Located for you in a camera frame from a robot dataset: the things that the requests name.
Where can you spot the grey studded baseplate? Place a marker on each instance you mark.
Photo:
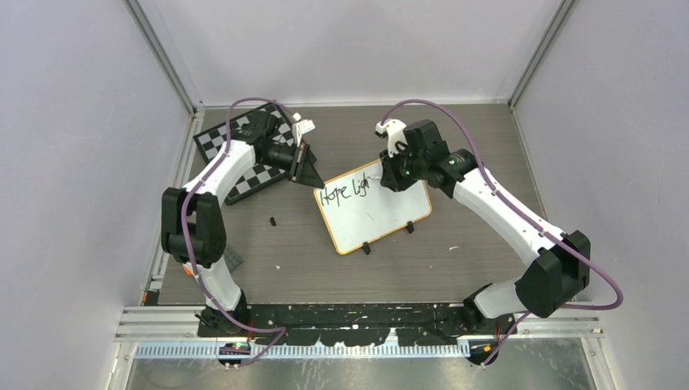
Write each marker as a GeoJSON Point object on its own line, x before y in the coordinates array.
{"type": "Point", "coordinates": [232, 258]}

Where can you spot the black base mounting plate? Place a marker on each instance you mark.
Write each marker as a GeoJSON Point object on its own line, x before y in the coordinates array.
{"type": "Point", "coordinates": [351, 325]}

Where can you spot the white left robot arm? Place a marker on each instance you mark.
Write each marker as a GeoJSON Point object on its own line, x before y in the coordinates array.
{"type": "Point", "coordinates": [193, 231]}

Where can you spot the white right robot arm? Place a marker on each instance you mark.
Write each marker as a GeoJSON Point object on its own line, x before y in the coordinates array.
{"type": "Point", "coordinates": [554, 271]}

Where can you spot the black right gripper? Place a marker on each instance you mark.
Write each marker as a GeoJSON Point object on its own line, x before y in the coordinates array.
{"type": "Point", "coordinates": [392, 178]}

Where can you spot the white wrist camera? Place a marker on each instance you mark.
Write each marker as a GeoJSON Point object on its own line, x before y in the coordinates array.
{"type": "Point", "coordinates": [392, 130]}
{"type": "Point", "coordinates": [300, 127]}

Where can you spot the black white chessboard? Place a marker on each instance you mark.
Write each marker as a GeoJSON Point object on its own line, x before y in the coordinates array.
{"type": "Point", "coordinates": [237, 156]}

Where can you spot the aluminium frame rail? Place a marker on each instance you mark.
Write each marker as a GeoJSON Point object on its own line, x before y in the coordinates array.
{"type": "Point", "coordinates": [170, 331]}

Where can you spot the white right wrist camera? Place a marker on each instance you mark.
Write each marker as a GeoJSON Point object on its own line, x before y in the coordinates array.
{"type": "Point", "coordinates": [392, 130]}

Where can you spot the yellow framed whiteboard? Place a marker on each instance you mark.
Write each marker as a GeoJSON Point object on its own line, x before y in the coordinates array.
{"type": "Point", "coordinates": [357, 211]}

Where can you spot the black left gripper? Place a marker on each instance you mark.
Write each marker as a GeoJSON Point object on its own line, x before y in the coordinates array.
{"type": "Point", "coordinates": [303, 170]}

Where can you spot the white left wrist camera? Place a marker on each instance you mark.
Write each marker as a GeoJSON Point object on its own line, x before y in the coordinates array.
{"type": "Point", "coordinates": [300, 127]}

